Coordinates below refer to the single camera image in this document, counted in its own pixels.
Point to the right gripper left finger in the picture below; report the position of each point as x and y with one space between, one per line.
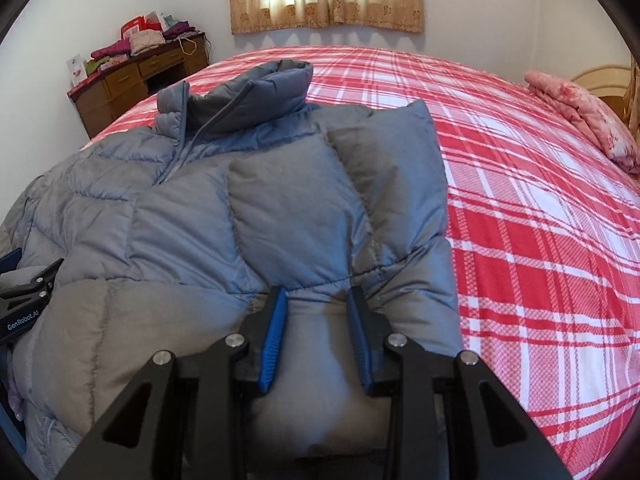
185 417

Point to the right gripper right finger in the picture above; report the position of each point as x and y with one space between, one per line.
451 416

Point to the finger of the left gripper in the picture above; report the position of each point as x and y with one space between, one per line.
44 281
10 261

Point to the grey puffer jacket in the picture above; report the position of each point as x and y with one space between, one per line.
168 235

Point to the brown wooden desk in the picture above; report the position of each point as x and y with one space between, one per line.
108 94

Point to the white greeting card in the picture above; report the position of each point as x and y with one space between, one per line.
76 69

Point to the green folded garment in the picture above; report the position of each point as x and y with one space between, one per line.
92 66

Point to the red plaid bed sheet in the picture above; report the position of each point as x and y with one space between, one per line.
544 233

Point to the magenta folded garment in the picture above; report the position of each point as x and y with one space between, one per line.
120 47

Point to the pink beige folded garment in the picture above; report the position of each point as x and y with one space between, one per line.
145 40

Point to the red cardboard box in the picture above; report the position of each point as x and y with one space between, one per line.
139 24

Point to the purple folded garment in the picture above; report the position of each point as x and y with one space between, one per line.
178 29

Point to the pink floral folded quilt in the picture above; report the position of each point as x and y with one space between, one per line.
590 116

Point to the wooden headboard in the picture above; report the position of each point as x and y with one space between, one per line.
617 86

